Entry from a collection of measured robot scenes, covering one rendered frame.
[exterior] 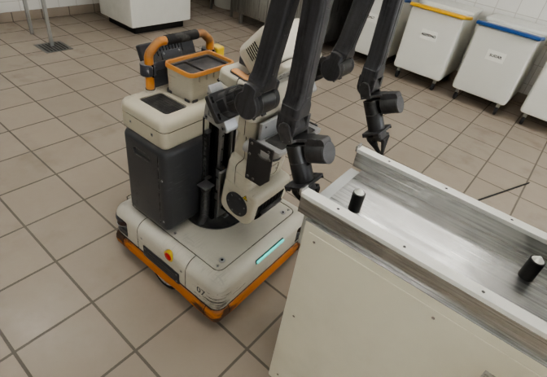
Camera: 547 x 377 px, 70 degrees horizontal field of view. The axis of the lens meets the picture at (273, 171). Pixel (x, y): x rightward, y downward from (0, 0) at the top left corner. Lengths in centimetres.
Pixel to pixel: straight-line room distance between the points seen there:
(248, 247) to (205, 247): 17
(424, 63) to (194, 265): 339
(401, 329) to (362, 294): 11
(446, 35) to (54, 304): 380
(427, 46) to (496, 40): 61
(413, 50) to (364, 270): 361
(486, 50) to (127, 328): 366
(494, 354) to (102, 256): 161
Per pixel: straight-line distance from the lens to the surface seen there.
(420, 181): 112
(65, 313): 186
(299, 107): 95
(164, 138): 138
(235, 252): 161
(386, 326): 103
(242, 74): 122
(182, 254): 161
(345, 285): 101
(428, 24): 431
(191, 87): 144
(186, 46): 170
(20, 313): 192
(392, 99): 133
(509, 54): 416
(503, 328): 92
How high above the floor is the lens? 147
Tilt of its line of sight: 36 degrees down
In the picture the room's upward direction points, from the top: 9 degrees clockwise
